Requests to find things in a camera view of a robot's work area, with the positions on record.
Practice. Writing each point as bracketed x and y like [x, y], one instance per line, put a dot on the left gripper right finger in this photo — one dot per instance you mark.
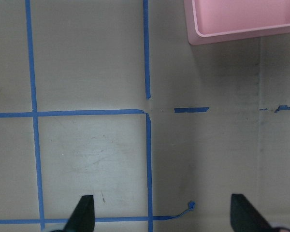
[244, 217]

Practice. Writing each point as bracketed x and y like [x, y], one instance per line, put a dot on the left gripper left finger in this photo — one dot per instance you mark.
[83, 217]

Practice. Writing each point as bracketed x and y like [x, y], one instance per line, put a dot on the pink plastic box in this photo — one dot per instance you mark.
[213, 21]

